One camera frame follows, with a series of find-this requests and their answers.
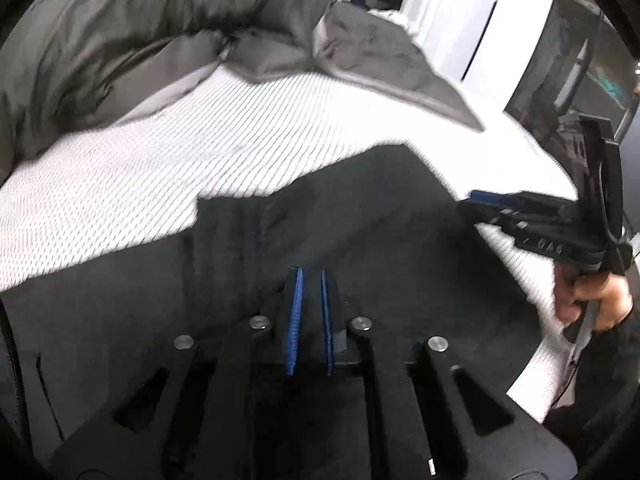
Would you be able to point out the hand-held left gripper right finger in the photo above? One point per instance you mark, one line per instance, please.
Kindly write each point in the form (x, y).
(327, 320)

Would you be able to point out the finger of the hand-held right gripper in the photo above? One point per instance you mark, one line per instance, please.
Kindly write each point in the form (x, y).
(530, 240)
(492, 197)

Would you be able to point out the dark glass cabinet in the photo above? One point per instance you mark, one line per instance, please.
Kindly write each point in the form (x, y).
(565, 50)

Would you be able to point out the black pants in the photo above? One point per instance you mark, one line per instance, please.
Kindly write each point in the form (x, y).
(400, 235)

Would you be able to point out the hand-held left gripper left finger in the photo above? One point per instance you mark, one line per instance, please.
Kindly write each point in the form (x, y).
(295, 320)

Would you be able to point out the person's right forearm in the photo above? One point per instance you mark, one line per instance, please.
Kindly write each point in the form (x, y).
(595, 395)

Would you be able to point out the grey jacket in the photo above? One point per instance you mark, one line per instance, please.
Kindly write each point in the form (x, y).
(125, 40)

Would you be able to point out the person's right hand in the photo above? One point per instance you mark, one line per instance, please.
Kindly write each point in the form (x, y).
(612, 297)

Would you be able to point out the white textured bed sheet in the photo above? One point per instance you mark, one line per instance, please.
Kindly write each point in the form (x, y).
(200, 140)

